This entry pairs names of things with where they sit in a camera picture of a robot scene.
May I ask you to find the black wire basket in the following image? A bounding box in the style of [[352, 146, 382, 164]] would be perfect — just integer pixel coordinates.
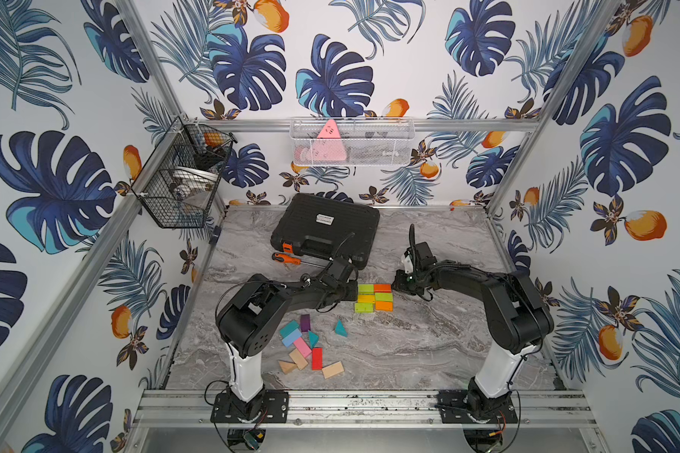
[[130, 117, 237, 230]]

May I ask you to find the pink block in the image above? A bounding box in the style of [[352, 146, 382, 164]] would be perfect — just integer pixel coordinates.
[[293, 338, 312, 358]]

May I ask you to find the teal rectangular block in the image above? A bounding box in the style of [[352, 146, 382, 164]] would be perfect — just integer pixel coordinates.
[[280, 320, 300, 338]]

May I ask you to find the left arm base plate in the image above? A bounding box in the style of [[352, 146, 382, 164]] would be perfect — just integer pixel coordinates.
[[211, 389, 290, 424]]

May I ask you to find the orange rectangular block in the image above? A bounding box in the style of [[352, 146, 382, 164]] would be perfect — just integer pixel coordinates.
[[374, 301, 394, 313]]

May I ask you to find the small teal block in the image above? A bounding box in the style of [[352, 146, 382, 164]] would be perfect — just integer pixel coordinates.
[[308, 331, 319, 348]]

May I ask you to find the red block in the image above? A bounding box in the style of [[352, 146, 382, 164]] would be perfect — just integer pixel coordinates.
[[311, 347, 323, 371]]

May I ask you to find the aluminium front rail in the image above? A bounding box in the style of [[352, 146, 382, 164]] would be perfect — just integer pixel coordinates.
[[133, 390, 598, 430]]

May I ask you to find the orange handled screwdriver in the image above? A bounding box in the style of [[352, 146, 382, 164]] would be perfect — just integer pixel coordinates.
[[271, 252, 329, 269]]

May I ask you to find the black plastic tool case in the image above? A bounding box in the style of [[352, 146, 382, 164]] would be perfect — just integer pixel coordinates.
[[270, 194, 381, 270]]

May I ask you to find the light green narrow block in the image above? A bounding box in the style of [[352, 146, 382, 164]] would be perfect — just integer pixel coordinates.
[[374, 293, 394, 302]]

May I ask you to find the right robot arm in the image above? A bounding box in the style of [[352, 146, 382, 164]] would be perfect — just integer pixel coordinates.
[[392, 239, 555, 407]]

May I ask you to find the pink triangle card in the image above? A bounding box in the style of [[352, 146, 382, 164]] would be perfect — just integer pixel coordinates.
[[308, 119, 348, 163]]

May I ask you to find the white mesh wall basket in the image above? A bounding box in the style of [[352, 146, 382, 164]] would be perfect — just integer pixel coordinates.
[[289, 118, 416, 167]]

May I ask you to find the natural wood rectangular block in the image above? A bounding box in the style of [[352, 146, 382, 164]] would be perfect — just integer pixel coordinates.
[[322, 362, 345, 379]]

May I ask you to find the teal triangle block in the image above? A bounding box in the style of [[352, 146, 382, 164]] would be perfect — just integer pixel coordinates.
[[334, 320, 349, 338]]

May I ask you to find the purple block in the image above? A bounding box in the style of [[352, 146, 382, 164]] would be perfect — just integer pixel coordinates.
[[300, 314, 312, 332]]

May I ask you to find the light blue block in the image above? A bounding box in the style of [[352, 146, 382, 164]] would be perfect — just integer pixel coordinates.
[[283, 330, 302, 347]]

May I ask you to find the yellow block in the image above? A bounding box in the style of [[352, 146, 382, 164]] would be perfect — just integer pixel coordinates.
[[357, 294, 375, 304]]

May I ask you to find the natural wood triangle block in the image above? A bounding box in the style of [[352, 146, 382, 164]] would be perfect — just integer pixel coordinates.
[[278, 361, 298, 375]]

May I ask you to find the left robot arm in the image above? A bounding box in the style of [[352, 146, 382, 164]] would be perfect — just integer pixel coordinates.
[[215, 260, 358, 409]]

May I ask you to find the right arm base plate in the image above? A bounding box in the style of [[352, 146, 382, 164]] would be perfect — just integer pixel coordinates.
[[436, 390, 519, 425]]

